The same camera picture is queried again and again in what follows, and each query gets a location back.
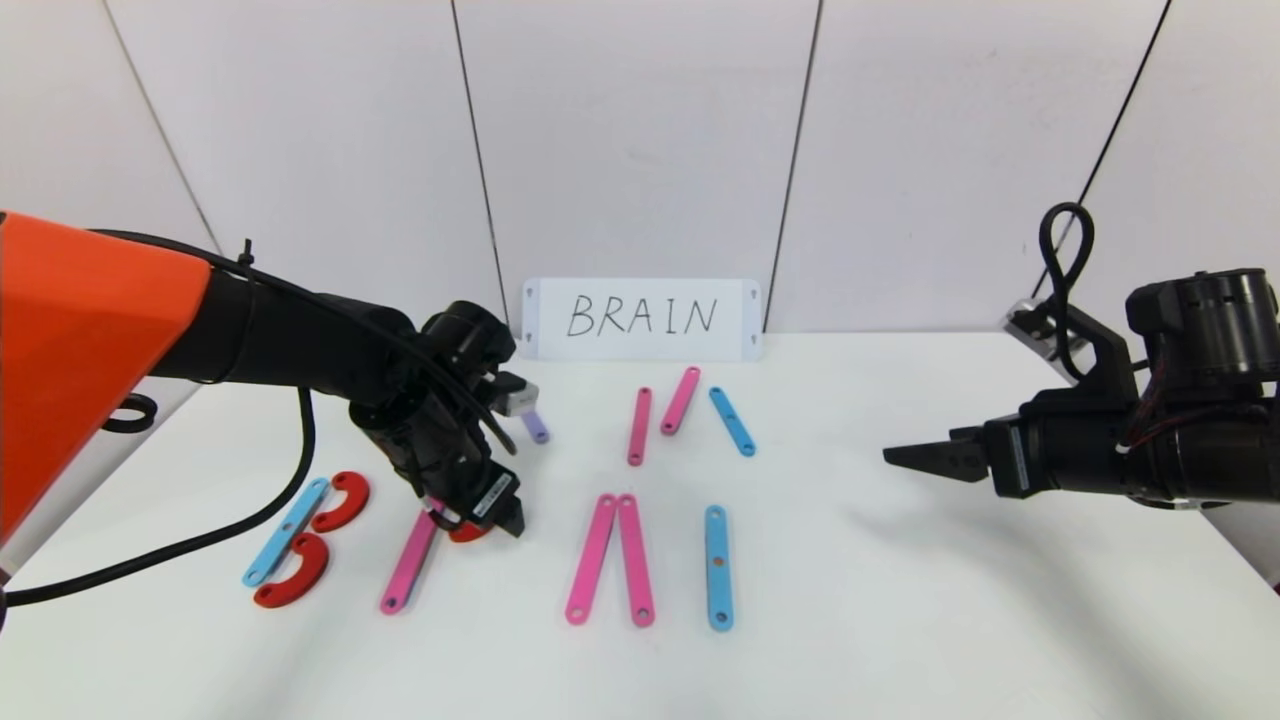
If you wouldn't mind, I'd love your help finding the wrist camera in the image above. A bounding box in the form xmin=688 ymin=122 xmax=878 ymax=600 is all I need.
xmin=1005 ymin=300 xmax=1063 ymax=358
xmin=495 ymin=373 xmax=541 ymax=418

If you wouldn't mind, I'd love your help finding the white BRAIN sign card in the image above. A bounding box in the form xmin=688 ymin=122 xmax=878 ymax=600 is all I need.
xmin=522 ymin=279 xmax=763 ymax=362

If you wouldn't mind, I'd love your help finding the long pink bar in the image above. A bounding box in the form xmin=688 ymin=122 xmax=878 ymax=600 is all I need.
xmin=565 ymin=493 xmax=618 ymax=627
xmin=617 ymin=494 xmax=657 ymax=628
xmin=379 ymin=505 xmax=441 ymax=615
xmin=627 ymin=387 xmax=654 ymax=468

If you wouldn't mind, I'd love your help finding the long blue bar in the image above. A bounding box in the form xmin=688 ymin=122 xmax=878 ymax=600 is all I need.
xmin=242 ymin=477 xmax=331 ymax=588
xmin=705 ymin=505 xmax=735 ymax=632

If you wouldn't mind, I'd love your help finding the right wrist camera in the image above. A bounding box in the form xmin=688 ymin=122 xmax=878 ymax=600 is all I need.
xmin=1005 ymin=300 xmax=1063 ymax=358

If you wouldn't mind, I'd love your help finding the black looped right cable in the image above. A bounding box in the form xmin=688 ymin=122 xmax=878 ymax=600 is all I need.
xmin=1038 ymin=203 xmax=1096 ymax=383

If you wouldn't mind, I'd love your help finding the large red arc piece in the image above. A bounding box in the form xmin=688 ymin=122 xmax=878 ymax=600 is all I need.
xmin=253 ymin=531 xmax=332 ymax=609
xmin=311 ymin=471 xmax=372 ymax=533

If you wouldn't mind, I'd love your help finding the short pink bar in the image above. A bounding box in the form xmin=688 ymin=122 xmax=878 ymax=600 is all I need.
xmin=660 ymin=366 xmax=702 ymax=437

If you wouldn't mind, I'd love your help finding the short blue bar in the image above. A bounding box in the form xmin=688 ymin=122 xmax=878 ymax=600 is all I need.
xmin=708 ymin=387 xmax=758 ymax=458

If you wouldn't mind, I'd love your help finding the black right camera bracket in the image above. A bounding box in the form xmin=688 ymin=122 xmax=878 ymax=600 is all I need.
xmin=1050 ymin=305 xmax=1141 ymax=406

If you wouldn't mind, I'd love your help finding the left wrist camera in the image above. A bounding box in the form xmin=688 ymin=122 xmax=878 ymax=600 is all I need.
xmin=495 ymin=373 xmax=541 ymax=418

